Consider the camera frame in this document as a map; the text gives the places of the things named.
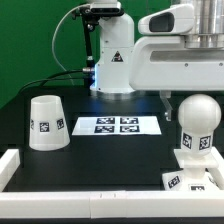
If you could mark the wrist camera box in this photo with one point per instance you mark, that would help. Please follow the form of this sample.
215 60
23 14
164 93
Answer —
178 19

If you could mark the white lamp shade cone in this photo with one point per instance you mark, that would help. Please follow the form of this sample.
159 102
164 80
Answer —
48 128

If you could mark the white marker sheet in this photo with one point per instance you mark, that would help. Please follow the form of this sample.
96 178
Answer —
117 125

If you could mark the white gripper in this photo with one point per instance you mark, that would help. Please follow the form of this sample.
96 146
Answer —
163 63

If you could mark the white left fence bar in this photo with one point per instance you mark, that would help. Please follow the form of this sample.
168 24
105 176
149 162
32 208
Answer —
9 163

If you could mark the black camera on stand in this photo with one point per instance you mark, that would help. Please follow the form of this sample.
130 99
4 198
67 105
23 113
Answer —
91 14

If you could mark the white right fence bar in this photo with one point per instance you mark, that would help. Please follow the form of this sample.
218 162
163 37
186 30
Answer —
218 172

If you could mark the white fence bar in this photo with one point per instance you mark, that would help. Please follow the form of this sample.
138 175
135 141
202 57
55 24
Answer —
218 172
9 163
111 204

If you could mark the white lamp base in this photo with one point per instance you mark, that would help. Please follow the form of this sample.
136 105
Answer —
193 175

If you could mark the white front fence bar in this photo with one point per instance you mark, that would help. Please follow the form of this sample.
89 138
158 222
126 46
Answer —
111 204

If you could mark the white lamp bulb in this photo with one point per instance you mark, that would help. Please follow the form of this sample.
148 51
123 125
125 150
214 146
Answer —
198 115

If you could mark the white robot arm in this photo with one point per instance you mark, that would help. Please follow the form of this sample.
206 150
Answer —
118 36

